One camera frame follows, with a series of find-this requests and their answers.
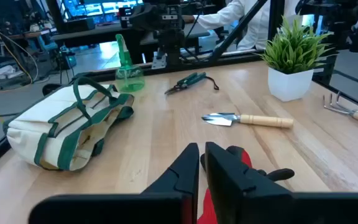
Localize metal trowel with wooden handle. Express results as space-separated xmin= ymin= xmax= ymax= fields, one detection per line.
xmin=201 ymin=112 xmax=295 ymax=129

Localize cream and green gardening bag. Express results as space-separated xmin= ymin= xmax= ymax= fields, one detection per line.
xmin=2 ymin=76 xmax=135 ymax=172

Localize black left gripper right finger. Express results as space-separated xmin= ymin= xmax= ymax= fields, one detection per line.
xmin=204 ymin=141 xmax=358 ymax=224

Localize red and black gardening glove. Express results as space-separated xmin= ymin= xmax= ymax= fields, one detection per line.
xmin=196 ymin=145 xmax=295 ymax=224

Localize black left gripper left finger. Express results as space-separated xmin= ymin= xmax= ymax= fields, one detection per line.
xmin=28 ymin=142 xmax=201 ymax=224

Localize green pruning shears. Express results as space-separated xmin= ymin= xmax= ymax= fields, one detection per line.
xmin=164 ymin=72 xmax=220 ymax=96

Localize green plant in white pot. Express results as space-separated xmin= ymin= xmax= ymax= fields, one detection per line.
xmin=256 ymin=15 xmax=337 ymax=103

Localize green spray bottle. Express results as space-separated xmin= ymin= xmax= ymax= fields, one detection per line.
xmin=114 ymin=33 xmax=145 ymax=93

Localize computer monitor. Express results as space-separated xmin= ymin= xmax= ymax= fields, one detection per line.
xmin=61 ymin=0 xmax=144 ymax=20

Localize grey computer desk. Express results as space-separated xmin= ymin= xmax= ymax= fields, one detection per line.
xmin=50 ymin=21 xmax=213 ymax=65

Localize person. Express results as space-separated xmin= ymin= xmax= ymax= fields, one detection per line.
xmin=193 ymin=0 xmax=303 ymax=51

